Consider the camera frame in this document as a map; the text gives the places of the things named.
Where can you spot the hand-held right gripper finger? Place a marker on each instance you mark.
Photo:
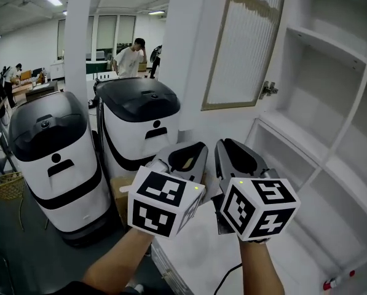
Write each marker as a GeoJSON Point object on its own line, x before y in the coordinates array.
{"type": "Point", "coordinates": [222, 164]}
{"type": "Point", "coordinates": [250, 161]}

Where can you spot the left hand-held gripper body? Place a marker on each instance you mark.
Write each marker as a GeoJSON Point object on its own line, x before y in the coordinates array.
{"type": "Point", "coordinates": [152, 217]}

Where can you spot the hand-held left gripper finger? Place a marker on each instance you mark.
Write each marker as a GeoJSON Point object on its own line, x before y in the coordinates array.
{"type": "Point", "coordinates": [174, 156]}
{"type": "Point", "coordinates": [204, 167]}

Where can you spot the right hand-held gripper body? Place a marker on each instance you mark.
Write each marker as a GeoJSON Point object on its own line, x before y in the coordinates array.
{"type": "Point", "coordinates": [257, 214]}

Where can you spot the white cabinet door ribbed glass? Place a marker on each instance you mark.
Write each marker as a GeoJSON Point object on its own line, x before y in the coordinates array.
{"type": "Point", "coordinates": [220, 120]}

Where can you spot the person's left forearm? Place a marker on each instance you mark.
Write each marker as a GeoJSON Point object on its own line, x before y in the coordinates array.
{"type": "Point", "coordinates": [118, 260]}

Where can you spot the person's right forearm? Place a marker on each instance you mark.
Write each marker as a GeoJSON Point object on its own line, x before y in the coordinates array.
{"type": "Point", "coordinates": [260, 269]}

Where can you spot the white shelf cabinet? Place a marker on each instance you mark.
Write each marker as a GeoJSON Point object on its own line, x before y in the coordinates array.
{"type": "Point", "coordinates": [198, 257]}

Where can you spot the dark metal bracket part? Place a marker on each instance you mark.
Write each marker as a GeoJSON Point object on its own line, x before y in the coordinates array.
{"type": "Point", "coordinates": [267, 89]}

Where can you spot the cardboard box with white label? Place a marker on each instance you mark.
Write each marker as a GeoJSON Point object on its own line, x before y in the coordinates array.
{"type": "Point", "coordinates": [120, 201]}

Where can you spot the white black delivery robot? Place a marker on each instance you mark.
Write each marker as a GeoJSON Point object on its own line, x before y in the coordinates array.
{"type": "Point", "coordinates": [124, 146]}
{"type": "Point", "coordinates": [78, 217]}

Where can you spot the person's gray shoe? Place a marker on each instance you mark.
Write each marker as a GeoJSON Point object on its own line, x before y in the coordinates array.
{"type": "Point", "coordinates": [135, 289]}

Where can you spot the black stand with screen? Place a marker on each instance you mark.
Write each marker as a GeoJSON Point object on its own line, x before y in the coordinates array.
{"type": "Point", "coordinates": [155, 69]}

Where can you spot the brown cardboard box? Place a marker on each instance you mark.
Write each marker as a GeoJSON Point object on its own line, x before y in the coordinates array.
{"type": "Point", "coordinates": [142, 67]}

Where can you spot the white bottle with red cap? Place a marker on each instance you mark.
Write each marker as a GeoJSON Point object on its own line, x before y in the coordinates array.
{"type": "Point", "coordinates": [340, 280]}

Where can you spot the person's black sleeve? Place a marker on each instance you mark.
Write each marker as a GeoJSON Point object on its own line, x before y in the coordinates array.
{"type": "Point", "coordinates": [72, 289]}

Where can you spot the dark green counter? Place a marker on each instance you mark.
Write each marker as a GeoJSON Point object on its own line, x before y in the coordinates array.
{"type": "Point", "coordinates": [94, 69]}

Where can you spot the yellow woven basket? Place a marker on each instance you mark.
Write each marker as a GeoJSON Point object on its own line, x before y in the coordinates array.
{"type": "Point", "coordinates": [5, 187]}

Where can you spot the window wall with blinds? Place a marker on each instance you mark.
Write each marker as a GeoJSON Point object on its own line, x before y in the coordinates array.
{"type": "Point", "coordinates": [106, 31]}

